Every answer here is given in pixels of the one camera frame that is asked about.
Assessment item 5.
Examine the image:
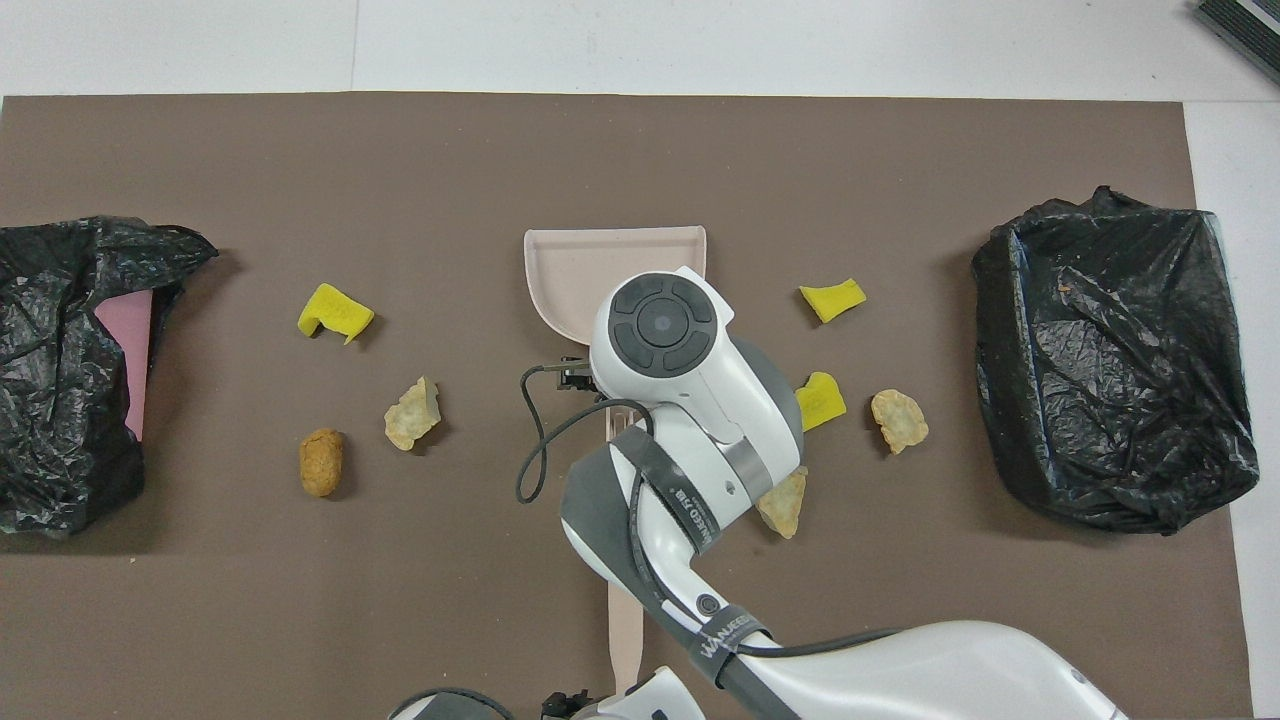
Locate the brown table mat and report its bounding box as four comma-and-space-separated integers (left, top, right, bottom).
0, 92, 1254, 720

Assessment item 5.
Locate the beige hand brush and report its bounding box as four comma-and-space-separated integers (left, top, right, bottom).
607, 575, 651, 697

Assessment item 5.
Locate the beige plastic dustpan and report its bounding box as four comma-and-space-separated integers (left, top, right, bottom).
523, 226, 708, 441

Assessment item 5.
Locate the pale foam chunk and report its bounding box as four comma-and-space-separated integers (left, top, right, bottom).
756, 467, 809, 541
384, 376, 443, 452

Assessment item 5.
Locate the tan foam chunk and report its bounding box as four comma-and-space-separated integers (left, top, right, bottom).
870, 389, 930, 456

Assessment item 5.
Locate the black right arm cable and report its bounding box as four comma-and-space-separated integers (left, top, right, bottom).
514, 364, 906, 661

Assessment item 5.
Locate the dark ribbed device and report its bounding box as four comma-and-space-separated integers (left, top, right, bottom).
1192, 0, 1280, 86

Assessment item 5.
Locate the pink bin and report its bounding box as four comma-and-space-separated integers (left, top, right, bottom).
94, 290, 154, 443

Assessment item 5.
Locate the crumpled black trash bag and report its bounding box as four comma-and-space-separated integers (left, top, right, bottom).
0, 215, 219, 541

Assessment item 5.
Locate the black bag lined bin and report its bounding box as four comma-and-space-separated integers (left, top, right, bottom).
971, 185, 1261, 536

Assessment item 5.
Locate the yellow sponge piece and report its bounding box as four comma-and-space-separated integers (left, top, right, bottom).
798, 278, 868, 324
297, 283, 376, 345
795, 371, 848, 434

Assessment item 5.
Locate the brown foam nugget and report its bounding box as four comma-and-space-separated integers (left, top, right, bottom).
299, 428, 345, 498

